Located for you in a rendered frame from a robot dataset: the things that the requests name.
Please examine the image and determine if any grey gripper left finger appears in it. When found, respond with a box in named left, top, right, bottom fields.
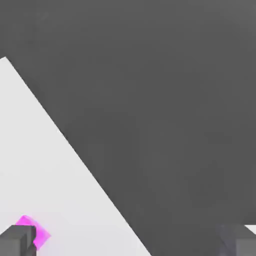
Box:
left=0, top=224, right=38, bottom=256

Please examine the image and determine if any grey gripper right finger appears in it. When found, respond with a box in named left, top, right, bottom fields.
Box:
left=216, top=223, right=256, bottom=256

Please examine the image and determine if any small magenta cube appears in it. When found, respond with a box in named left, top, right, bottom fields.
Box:
left=15, top=214, right=52, bottom=251

